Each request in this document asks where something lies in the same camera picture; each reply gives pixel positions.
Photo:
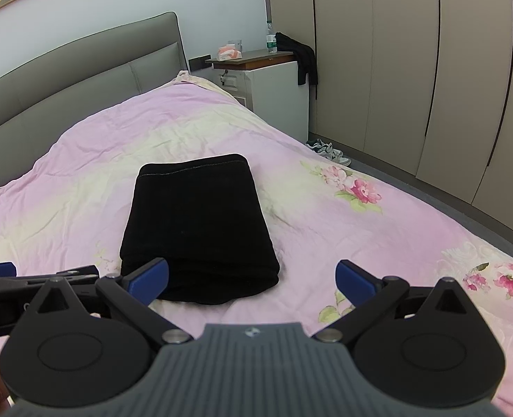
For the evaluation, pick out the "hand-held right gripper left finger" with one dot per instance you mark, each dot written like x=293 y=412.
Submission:
x=150 y=280

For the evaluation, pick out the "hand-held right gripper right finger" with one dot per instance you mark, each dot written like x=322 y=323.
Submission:
x=354 y=282

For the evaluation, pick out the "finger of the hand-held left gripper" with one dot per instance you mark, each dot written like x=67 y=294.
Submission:
x=0 y=312
x=56 y=280

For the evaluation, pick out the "black pants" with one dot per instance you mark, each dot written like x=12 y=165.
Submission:
x=195 y=226

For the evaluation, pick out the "pink floral bed cover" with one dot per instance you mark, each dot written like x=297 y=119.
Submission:
x=347 y=234

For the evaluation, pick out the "pair of grey sneakers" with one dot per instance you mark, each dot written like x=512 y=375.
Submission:
x=328 y=150

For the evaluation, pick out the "grey padded headboard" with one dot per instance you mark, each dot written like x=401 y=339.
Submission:
x=65 y=74

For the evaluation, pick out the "white nightstand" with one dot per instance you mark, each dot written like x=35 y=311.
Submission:
x=274 y=91

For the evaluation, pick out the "beige wardrobe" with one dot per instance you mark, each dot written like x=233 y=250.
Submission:
x=413 y=74

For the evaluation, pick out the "black hanging garment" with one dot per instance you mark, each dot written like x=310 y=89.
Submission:
x=304 y=58

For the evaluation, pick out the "pink tissue box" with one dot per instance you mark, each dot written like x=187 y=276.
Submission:
x=229 y=53

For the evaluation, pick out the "clear water bottle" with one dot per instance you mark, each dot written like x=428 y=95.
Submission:
x=271 y=39

